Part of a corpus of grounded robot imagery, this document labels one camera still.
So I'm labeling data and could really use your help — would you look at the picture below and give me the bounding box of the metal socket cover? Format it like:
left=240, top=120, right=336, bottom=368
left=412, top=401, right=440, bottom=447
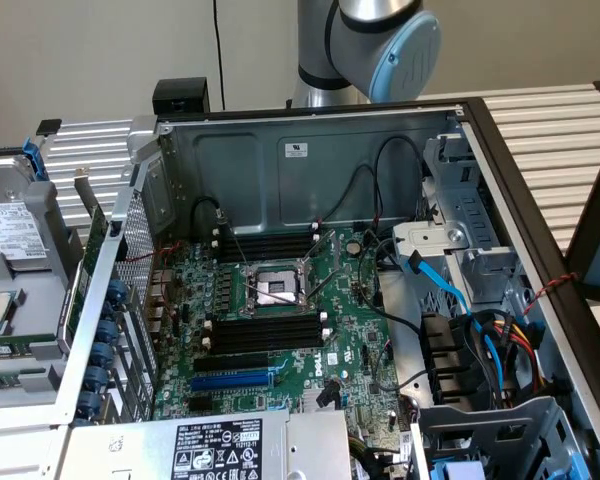
left=299, top=228, right=345, bottom=281

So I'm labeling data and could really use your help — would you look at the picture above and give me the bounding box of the thin metal locking lever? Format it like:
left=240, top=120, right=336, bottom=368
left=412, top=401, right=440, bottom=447
left=223, top=219, right=255, bottom=271
left=243, top=282, right=304, bottom=306
left=304, top=267, right=349, bottom=304

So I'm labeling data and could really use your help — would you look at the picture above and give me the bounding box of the CPU socket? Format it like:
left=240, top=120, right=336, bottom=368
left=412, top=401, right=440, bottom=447
left=242, top=262, right=321, bottom=319

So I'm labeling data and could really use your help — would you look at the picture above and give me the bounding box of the open metal PC case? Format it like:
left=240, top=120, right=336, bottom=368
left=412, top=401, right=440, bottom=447
left=49, top=97, right=600, bottom=480

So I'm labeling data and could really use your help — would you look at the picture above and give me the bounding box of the green motherboard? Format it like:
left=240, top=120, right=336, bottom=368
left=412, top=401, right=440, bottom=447
left=152, top=227, right=401, bottom=426

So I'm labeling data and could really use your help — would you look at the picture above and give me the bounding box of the white case label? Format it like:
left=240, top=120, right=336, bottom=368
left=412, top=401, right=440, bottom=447
left=277, top=140, right=312, bottom=160

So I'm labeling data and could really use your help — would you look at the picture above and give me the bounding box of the long black expansion slot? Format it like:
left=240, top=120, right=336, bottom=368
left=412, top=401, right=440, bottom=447
left=193, top=351, right=271, bottom=375

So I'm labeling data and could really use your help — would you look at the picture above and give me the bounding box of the blue expansion slot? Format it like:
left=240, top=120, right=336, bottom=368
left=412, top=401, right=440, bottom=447
left=189, top=372, right=275, bottom=395

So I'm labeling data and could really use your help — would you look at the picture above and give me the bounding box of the silver chipset heatsink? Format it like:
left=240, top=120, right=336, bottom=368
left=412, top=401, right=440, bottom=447
left=301, top=387, right=342, bottom=412

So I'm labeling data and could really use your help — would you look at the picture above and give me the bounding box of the black fan shroud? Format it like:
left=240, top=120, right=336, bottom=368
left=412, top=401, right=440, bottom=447
left=418, top=310, right=484, bottom=407

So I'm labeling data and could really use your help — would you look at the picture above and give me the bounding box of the silver metal disk bay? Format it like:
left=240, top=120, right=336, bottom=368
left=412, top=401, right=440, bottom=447
left=392, top=133, right=526, bottom=314

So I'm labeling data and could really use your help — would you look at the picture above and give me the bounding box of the black box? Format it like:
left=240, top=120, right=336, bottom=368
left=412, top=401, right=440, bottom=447
left=151, top=77, right=212, bottom=115

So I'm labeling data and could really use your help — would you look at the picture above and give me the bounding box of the short black expansion slot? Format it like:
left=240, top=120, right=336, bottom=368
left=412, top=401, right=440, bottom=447
left=187, top=396, right=220, bottom=414

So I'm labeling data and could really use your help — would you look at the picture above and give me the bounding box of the green graphics card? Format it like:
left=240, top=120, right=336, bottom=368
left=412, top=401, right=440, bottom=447
left=59, top=167, right=109, bottom=351

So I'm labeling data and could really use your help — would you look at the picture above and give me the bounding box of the grey parts rack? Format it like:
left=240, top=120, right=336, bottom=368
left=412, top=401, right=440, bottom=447
left=0, top=177, right=87, bottom=416

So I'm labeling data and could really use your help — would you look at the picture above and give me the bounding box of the silver power supply with label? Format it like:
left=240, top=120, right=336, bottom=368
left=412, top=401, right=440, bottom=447
left=54, top=407, right=352, bottom=480

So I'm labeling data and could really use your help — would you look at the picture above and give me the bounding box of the grey drive cage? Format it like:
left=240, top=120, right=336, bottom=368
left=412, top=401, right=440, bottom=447
left=410, top=395, right=589, bottom=480

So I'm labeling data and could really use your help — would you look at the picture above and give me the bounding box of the blue plastic block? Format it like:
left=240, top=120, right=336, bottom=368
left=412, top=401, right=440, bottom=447
left=431, top=458, right=487, bottom=480

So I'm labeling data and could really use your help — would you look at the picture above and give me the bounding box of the dark framed side panel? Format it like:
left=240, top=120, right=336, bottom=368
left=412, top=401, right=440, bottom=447
left=563, top=134, right=600, bottom=304

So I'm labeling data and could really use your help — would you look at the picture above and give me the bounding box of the hard disk with white label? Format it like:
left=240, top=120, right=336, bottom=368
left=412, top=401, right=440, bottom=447
left=0, top=153, right=51, bottom=275

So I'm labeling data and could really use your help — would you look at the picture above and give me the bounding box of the black wire with connector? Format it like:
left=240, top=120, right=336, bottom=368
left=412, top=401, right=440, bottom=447
left=192, top=195, right=230, bottom=236

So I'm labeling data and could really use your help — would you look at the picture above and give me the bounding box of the thin black wire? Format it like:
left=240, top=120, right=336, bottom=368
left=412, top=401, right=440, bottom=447
left=338, top=163, right=381, bottom=226
left=372, top=135, right=427, bottom=224

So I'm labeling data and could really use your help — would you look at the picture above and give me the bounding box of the thick black wire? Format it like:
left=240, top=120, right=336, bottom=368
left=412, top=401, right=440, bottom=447
left=357, top=227, right=424, bottom=334

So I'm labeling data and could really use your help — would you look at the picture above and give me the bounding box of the thin red wire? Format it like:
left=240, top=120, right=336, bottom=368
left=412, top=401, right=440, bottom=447
left=129, top=240, right=185, bottom=266

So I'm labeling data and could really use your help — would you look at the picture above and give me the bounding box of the blue flat disk wire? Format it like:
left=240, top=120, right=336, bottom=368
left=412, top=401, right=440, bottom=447
left=404, top=251, right=509, bottom=401

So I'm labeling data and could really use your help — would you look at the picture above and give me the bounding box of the long black robot cable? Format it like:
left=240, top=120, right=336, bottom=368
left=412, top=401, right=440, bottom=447
left=210, top=0, right=230, bottom=112

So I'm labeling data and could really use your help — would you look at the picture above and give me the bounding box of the yellow black wire bundle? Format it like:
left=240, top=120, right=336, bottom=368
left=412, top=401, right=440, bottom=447
left=348, top=433, right=396, bottom=480

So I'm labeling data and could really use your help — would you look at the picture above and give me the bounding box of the multicoloured power wire bundle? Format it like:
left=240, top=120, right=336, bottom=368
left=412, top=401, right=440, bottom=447
left=472, top=307, right=549, bottom=401

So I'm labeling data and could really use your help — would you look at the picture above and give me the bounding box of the red black twisted wire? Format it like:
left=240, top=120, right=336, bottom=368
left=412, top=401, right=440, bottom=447
left=522, top=271, right=580, bottom=317

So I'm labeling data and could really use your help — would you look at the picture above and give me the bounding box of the blue disk rail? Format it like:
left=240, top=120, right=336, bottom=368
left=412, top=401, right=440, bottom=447
left=21, top=139, right=50, bottom=187

